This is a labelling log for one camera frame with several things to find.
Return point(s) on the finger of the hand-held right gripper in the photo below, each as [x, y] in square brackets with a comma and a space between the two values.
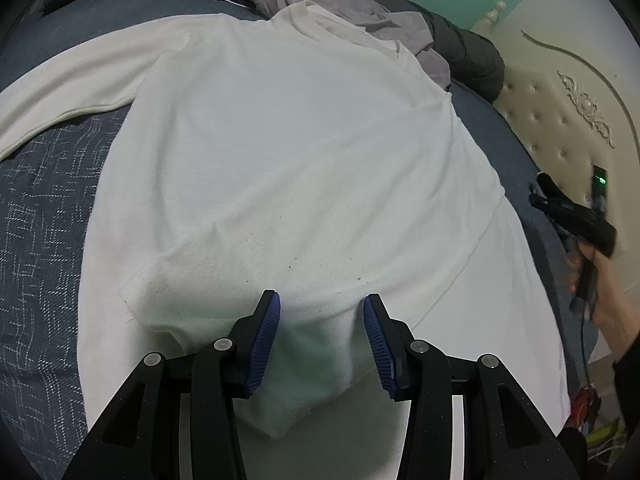
[545, 190]

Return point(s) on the red plastic item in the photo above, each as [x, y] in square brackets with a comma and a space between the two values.
[586, 407]

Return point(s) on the blue patterned bed sheet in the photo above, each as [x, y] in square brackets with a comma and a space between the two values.
[45, 220]

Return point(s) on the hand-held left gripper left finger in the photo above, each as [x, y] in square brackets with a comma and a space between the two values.
[262, 350]

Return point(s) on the grey jacket with white lining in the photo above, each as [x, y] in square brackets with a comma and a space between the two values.
[350, 5]

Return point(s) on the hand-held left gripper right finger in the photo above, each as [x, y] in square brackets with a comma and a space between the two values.
[377, 350]

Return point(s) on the white shirt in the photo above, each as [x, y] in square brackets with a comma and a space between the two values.
[300, 160]

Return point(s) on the dark grey puffy quilt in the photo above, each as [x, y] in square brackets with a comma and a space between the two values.
[470, 55]

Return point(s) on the beige tufted headboard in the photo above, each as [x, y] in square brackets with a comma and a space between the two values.
[550, 120]

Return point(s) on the person's right hand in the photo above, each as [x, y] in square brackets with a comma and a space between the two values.
[617, 305]

